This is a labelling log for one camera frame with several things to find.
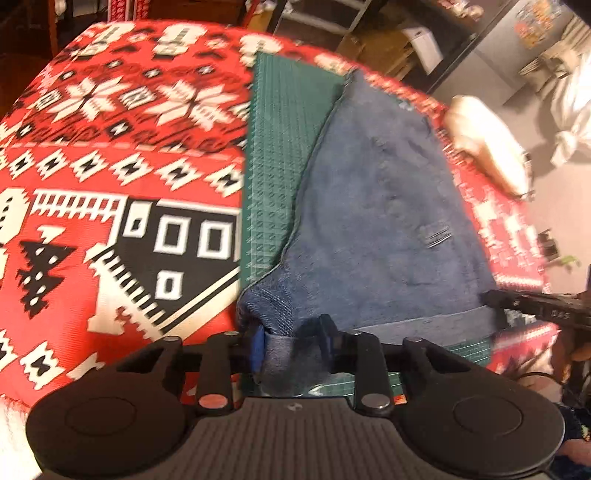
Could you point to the white curtain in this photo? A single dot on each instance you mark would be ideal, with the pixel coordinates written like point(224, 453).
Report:
point(572, 110)

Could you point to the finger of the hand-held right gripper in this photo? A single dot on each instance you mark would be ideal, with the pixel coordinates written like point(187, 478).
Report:
point(512, 302)

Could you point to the cluster of small figurines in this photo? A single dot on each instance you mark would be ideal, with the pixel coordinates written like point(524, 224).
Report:
point(461, 8)

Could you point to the red printed carton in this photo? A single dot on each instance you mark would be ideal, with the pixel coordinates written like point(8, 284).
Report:
point(119, 9)
point(141, 9)

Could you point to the wall power outlet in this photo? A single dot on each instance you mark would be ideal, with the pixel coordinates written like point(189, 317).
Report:
point(548, 244)

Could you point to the white shoe box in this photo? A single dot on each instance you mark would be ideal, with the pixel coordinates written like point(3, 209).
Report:
point(422, 48)

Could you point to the leaning brown cardboard sheets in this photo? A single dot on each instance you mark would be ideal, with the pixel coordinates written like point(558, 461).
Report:
point(374, 50)

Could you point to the red patterned blanket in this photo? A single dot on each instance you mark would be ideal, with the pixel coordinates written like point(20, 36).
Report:
point(115, 161)

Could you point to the blue denim shorts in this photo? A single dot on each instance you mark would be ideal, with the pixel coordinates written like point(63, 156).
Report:
point(383, 207)

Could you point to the cluster of fridge magnets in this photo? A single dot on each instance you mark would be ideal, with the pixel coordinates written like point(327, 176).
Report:
point(535, 23)

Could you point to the beige hanging jacket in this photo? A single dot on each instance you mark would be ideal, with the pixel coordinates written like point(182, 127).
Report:
point(551, 55)

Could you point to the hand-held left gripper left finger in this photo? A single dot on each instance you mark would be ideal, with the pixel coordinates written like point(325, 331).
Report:
point(257, 353)

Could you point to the green cutting mat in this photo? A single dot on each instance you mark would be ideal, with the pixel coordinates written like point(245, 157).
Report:
point(281, 115)

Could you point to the brown wooden door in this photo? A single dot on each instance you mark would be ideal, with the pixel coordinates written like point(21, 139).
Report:
point(27, 27)

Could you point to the white knit sweater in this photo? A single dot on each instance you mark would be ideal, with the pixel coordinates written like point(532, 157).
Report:
point(489, 138)

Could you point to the green plant sprig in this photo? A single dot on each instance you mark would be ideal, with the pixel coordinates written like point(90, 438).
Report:
point(570, 261)

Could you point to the grey refrigerator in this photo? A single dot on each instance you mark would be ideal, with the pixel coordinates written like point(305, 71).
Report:
point(498, 55)

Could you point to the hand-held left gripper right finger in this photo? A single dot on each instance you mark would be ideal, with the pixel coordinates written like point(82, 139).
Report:
point(326, 344)

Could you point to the person's right hand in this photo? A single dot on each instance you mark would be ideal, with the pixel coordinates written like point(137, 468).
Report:
point(575, 350)

